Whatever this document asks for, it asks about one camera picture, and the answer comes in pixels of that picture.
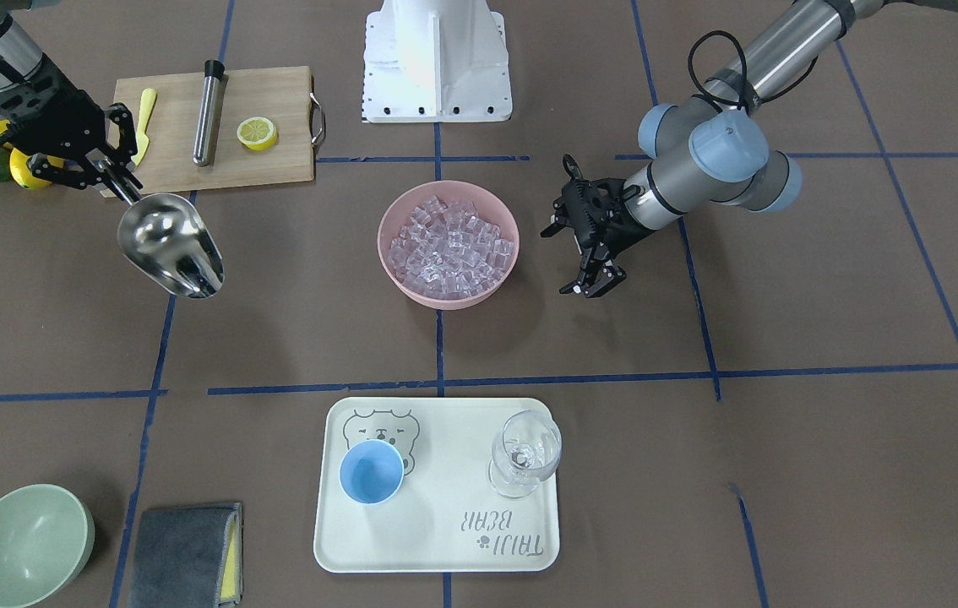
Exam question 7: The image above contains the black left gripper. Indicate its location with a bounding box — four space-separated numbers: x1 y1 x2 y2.
540 155 645 299

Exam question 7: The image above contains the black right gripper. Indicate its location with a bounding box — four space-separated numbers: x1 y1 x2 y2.
0 59 142 197

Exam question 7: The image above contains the steel ice scoop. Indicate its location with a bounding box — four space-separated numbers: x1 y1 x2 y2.
105 171 225 299

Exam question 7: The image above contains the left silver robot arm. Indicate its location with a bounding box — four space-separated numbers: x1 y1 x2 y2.
541 1 882 299

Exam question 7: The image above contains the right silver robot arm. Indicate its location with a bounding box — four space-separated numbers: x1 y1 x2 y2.
0 1 142 204

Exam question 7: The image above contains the pink bowl of ice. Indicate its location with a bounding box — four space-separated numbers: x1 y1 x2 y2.
376 181 520 309

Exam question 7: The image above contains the light blue cup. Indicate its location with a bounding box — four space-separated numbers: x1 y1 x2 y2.
339 439 406 505

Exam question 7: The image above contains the yellow plastic knife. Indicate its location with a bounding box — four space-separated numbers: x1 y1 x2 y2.
132 88 158 166

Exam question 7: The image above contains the wooden cutting board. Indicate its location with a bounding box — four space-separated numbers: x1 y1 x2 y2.
113 66 318 193

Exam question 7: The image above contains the yellow lemon upper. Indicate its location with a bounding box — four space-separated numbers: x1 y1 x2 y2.
9 149 52 190

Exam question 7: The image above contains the steel cylinder muddler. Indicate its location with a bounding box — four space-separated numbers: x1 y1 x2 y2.
192 59 226 168

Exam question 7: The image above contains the half lemon slice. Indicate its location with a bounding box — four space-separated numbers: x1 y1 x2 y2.
236 117 279 151

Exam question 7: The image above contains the clear wine glass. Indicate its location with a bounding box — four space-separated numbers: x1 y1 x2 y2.
489 410 563 499

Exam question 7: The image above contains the cream bear serving tray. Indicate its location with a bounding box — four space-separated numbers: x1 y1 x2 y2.
313 397 560 573

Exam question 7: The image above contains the green ceramic bowl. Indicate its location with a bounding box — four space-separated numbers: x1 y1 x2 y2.
0 484 95 607

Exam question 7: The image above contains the grey folded cloth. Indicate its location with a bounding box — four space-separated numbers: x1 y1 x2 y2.
128 502 243 607

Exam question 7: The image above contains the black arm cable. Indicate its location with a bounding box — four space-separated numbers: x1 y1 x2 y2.
687 30 763 111

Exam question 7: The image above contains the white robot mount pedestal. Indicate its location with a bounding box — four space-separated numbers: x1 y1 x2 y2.
361 1 514 124

